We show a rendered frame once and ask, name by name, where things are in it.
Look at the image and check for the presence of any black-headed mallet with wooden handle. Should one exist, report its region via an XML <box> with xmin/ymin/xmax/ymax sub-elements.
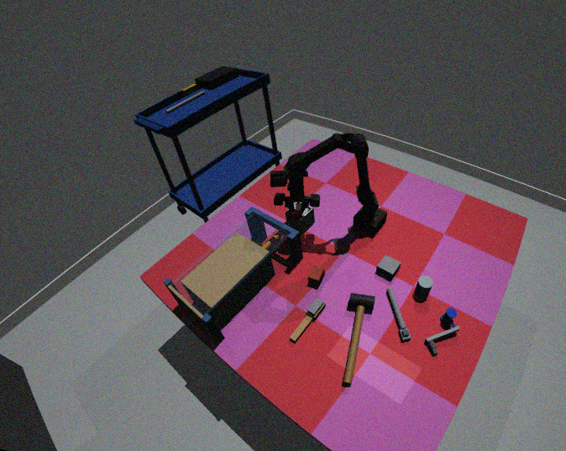
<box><xmin>343</xmin><ymin>293</ymin><xmax>375</xmax><ymax>385</ymax></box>

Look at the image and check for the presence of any grey cylinder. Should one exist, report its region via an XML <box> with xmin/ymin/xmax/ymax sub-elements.
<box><xmin>415</xmin><ymin>275</ymin><xmax>433</xmax><ymax>298</ymax></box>

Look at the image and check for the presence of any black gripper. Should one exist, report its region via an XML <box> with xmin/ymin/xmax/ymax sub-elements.
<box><xmin>274</xmin><ymin>186</ymin><xmax>320</xmax><ymax>213</ymax></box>

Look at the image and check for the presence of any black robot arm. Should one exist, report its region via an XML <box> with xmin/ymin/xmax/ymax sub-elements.
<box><xmin>270</xmin><ymin>133</ymin><xmax>379</xmax><ymax>221</ymax></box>

